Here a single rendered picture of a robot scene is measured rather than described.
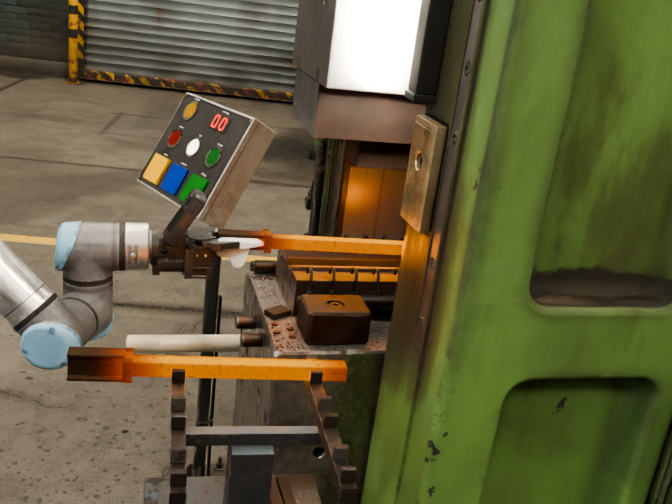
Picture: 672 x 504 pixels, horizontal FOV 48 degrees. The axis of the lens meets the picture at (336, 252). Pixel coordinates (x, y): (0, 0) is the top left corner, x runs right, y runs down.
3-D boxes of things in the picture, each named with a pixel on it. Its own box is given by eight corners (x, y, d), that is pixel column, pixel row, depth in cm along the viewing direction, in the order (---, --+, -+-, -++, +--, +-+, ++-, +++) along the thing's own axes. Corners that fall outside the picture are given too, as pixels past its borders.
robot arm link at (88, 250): (57, 263, 143) (56, 213, 140) (125, 263, 147) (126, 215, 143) (53, 282, 135) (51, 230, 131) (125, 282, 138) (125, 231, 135)
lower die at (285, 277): (292, 316, 146) (297, 276, 143) (275, 276, 164) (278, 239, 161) (487, 317, 157) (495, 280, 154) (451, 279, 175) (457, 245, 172)
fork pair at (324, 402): (170, 429, 101) (171, 417, 100) (170, 406, 106) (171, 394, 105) (336, 428, 106) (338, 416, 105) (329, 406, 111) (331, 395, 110)
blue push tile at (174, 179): (172, 195, 188) (187, 169, 189) (158, 187, 194) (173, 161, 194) (178, 198, 190) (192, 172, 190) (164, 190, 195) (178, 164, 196)
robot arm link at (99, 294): (49, 344, 138) (48, 283, 134) (73, 318, 149) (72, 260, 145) (99, 351, 138) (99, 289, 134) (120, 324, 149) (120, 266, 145)
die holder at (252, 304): (253, 554, 147) (274, 352, 131) (230, 440, 181) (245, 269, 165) (510, 532, 162) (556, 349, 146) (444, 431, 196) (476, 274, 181)
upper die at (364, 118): (312, 137, 134) (319, 83, 131) (291, 115, 152) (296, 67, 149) (522, 152, 145) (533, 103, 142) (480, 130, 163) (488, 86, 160)
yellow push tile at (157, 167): (154, 184, 195) (168, 159, 196) (141, 176, 201) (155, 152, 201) (159, 187, 197) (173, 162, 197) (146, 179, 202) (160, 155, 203)
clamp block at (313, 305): (305, 345, 135) (309, 313, 133) (296, 324, 143) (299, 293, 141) (368, 345, 138) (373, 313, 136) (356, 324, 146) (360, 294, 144)
